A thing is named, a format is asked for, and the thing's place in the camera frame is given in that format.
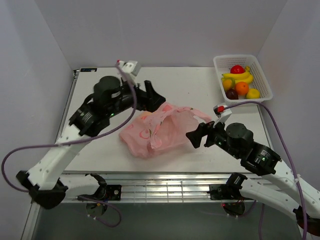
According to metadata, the orange fake tangerine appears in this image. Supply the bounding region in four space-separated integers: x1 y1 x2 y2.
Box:
234 81 249 96

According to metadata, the dark purple fake fruit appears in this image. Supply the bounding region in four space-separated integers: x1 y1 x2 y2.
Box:
225 89 239 100

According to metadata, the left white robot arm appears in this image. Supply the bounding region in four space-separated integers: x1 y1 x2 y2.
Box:
16 76 166 210

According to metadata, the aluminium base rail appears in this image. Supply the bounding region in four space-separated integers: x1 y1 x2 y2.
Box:
29 171 301 205

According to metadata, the yellow fake banana bunch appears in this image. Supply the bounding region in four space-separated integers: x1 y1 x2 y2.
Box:
222 66 254 84

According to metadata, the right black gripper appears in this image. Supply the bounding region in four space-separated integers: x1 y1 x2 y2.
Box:
184 115 240 159

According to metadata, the yellow green fake mango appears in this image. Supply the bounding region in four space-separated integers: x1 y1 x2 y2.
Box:
221 77 236 92

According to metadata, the red fake apple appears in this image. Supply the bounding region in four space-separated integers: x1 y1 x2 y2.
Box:
230 64 245 74

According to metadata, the yellow fake lemon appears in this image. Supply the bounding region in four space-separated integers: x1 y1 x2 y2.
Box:
245 88 261 100

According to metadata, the pink plastic bag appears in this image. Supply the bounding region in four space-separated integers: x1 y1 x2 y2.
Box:
118 102 212 159

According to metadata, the white plastic basket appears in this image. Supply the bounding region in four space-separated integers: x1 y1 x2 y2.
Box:
213 54 273 105

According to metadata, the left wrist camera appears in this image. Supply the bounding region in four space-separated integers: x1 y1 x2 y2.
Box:
115 60 141 86

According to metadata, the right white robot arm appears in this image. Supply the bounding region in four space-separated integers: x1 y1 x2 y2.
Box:
186 121 320 236

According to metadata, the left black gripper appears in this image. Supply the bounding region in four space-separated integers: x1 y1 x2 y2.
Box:
107 77 166 119

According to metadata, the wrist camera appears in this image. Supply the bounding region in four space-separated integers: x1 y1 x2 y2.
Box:
115 60 141 86
213 104 232 127

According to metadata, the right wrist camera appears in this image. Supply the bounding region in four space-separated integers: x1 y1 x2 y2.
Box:
213 104 232 127

